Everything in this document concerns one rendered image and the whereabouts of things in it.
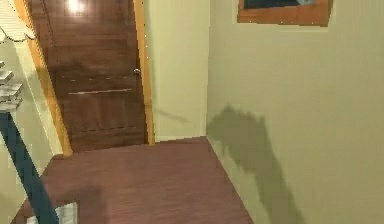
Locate brown wooden room door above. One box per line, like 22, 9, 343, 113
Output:
25, 0, 150, 154

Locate wood framed wall picture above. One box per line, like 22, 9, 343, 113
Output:
236, 0, 334, 28

